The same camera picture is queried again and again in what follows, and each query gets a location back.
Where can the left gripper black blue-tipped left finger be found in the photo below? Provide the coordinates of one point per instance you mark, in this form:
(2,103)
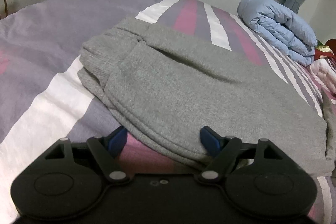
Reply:
(105,150)

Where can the folded pink white blanket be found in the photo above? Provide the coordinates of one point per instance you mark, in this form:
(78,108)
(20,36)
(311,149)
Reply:
(324,74)

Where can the red folded cloth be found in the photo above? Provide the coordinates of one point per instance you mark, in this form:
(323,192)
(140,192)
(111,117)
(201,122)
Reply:
(326,50)

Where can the grey knit pants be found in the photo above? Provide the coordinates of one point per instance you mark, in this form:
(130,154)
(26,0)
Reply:
(164,86)

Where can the striped purple pink bedsheet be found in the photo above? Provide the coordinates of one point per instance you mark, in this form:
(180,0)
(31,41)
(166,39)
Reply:
(42,98)

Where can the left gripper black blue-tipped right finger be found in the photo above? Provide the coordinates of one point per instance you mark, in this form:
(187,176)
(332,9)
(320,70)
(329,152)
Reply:
(224,151)

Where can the folded light blue duvet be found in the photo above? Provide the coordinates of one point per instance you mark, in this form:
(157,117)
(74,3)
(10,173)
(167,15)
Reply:
(281,28)

